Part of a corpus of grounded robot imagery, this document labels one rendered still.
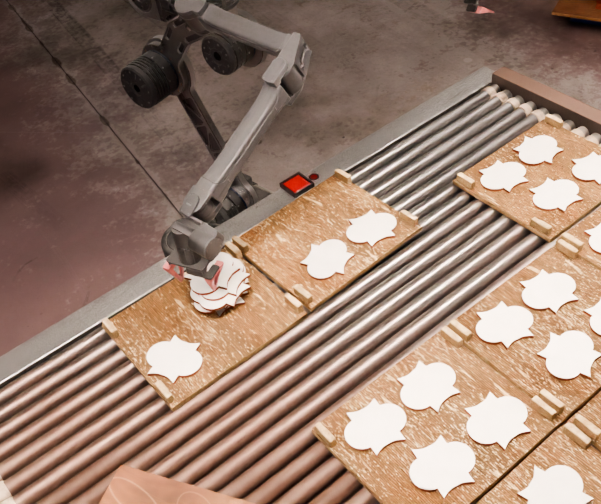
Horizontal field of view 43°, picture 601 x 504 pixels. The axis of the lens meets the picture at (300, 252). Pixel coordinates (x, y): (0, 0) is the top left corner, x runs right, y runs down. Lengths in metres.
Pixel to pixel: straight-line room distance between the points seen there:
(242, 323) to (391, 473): 0.55
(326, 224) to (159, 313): 0.53
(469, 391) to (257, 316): 0.56
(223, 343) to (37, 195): 2.40
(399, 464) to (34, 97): 3.76
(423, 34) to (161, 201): 1.97
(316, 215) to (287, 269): 0.22
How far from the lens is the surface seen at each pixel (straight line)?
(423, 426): 1.72
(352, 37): 4.86
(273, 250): 2.09
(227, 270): 1.97
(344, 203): 2.20
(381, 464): 1.67
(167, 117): 4.41
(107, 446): 1.85
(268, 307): 1.95
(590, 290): 2.00
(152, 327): 1.99
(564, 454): 1.71
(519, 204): 2.20
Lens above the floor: 2.40
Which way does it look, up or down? 45 degrees down
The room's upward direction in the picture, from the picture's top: 9 degrees counter-clockwise
